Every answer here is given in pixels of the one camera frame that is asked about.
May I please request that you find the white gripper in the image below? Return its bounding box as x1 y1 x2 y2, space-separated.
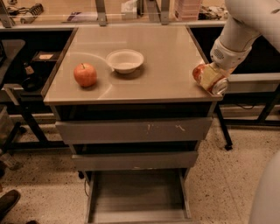
200 38 252 91

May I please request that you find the red coke can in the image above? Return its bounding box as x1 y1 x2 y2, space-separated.
192 64 228 95

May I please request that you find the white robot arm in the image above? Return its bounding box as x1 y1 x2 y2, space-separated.
192 0 280 224

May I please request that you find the top grey drawer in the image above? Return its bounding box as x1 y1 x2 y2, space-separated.
55 117 213 144

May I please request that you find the grey drawer cabinet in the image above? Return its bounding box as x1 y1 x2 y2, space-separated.
40 24 226 224

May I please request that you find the middle grey drawer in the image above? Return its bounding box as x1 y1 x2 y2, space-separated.
72 151 198 171

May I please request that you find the open bottom grey drawer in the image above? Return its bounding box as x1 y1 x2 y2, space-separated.
85 169 199 224

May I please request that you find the pink plastic container stack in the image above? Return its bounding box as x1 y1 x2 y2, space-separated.
174 0 202 21

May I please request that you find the white paper bowl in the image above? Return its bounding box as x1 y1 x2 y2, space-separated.
106 49 144 74

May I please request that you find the white tissue box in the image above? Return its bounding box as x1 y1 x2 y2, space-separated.
121 0 137 20

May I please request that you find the red apple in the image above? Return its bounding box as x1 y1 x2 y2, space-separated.
73 63 97 88

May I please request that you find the black coiled tool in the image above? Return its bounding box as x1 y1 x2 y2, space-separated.
20 3 44 24

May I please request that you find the dark shoe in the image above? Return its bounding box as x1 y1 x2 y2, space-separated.
0 190 20 220

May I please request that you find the black desk frame right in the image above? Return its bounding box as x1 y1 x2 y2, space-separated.
189 24 280 151

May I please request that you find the black desk frame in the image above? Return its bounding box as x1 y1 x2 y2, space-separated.
0 29 73 151
189 24 280 151

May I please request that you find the black desk frame left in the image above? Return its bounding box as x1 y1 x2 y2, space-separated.
0 29 73 151

